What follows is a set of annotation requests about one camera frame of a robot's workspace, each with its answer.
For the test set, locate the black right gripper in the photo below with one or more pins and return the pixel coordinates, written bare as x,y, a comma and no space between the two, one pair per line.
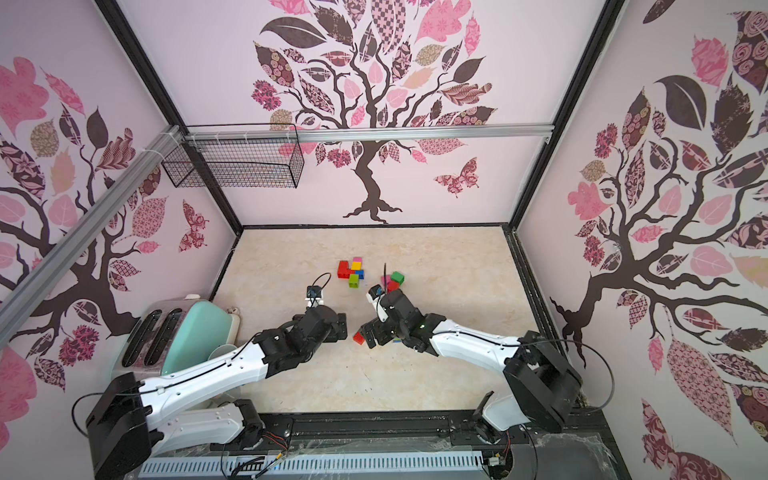
372,330

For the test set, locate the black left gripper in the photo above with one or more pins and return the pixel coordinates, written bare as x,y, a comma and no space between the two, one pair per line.
335,334

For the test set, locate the long red lego brick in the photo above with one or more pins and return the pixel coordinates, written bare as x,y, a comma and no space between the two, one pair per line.
343,270

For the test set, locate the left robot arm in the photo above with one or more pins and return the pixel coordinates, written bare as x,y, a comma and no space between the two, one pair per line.
125,424

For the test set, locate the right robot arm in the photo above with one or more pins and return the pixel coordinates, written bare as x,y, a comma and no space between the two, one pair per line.
542,385

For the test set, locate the tall red lego brick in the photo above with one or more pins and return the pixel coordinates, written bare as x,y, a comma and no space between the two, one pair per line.
393,285

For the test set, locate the blue mug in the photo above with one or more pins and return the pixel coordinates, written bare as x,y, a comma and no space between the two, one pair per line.
223,350

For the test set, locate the mint green toaster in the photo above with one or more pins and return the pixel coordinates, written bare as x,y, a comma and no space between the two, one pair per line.
174,335

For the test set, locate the white slotted cable duct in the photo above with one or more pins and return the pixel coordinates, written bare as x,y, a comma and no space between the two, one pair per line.
400,465

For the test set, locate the black wire basket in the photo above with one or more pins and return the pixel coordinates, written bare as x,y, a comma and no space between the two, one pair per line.
256,155

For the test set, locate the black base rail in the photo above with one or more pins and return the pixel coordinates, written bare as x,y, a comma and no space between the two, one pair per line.
585,449

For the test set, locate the aluminium frame bar back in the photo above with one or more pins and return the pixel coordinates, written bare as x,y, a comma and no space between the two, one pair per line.
377,134

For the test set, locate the aluminium frame bar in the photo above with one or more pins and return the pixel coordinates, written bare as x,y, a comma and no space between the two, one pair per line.
18,307
377,134

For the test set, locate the aluminium frame bar left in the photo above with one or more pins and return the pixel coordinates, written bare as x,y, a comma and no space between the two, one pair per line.
18,307

